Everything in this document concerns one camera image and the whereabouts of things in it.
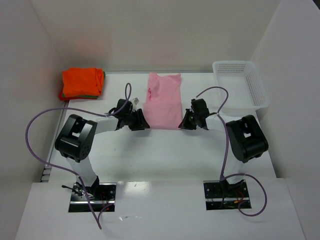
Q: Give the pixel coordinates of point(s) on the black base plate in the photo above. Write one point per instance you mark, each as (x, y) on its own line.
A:
(225, 196)
(105, 196)

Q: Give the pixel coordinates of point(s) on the white perforated plastic basket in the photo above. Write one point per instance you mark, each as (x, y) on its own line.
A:
(246, 91)

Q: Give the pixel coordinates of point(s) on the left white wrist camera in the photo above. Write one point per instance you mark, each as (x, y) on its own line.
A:
(135, 101)

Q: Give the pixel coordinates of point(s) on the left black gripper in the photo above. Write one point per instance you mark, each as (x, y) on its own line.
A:
(136, 120)

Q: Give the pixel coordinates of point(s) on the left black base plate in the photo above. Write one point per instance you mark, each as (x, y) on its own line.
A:
(105, 196)

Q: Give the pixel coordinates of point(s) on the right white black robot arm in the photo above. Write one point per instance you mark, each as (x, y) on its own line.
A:
(244, 140)

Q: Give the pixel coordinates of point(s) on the orange folded t shirt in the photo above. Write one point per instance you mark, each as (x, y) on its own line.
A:
(80, 81)

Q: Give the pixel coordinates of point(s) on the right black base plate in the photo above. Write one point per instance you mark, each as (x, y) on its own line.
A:
(225, 196)

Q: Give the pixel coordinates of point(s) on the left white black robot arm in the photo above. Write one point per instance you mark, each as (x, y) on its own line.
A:
(76, 138)

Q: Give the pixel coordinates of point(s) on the aluminium table edge rail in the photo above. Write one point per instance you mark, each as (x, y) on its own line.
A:
(45, 176)

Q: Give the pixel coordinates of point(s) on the pink t shirt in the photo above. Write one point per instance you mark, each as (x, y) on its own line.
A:
(163, 107)

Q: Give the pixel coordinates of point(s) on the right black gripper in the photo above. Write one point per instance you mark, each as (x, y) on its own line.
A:
(190, 120)

